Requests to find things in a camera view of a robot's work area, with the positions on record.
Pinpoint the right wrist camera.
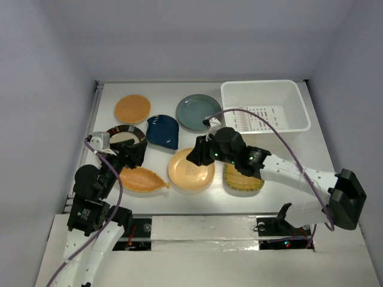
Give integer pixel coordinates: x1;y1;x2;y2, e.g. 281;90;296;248
203;117;221;135

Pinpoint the orange fish-shaped woven basket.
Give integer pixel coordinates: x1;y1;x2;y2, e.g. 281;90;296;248
120;167;171;193

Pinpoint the dark blue leaf plate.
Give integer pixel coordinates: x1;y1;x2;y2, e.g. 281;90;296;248
146;115;180;150

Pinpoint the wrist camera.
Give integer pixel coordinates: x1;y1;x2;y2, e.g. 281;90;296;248
203;117;221;135
84;132;115;155

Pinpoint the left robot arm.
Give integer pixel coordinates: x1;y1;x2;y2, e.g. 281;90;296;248
47;125;148;286

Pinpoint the teal round ceramic plate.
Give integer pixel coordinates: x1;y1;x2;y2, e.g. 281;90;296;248
176;94;221;132

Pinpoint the white plastic bin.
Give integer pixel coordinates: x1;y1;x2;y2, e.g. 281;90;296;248
221;80;311;139

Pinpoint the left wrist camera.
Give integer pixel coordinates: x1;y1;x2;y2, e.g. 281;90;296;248
84;132;115;155

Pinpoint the striped rim round plate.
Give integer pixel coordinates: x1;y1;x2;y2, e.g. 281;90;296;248
107;124;147;156

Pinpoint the yellow round plastic plate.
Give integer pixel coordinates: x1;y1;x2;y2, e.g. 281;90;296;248
168;148;215;190

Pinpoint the round orange woven plate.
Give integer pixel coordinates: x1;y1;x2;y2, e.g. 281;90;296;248
114;94;151;124

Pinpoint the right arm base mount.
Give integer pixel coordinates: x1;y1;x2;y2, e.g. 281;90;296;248
253;217;314;250

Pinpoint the green yellow bamboo tray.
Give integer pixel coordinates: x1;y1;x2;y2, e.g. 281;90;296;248
223;163;265;192

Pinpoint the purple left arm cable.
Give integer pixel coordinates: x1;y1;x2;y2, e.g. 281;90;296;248
46;137;123;287

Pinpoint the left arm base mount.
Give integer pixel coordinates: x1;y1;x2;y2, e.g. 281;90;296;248
113;217;152;251

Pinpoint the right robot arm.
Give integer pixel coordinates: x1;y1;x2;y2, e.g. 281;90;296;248
107;133;366;234

